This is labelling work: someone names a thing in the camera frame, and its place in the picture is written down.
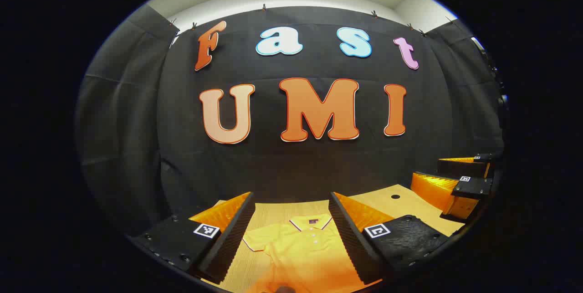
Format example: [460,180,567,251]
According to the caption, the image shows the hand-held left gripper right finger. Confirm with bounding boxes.
[328,191,451,285]

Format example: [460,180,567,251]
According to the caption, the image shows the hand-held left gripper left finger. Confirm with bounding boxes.
[130,191,256,284]

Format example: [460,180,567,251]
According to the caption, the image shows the orange T-shirt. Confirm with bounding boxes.
[241,215,382,293]

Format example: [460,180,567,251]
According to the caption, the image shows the black equipment stand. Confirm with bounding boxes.
[471,36,508,107]

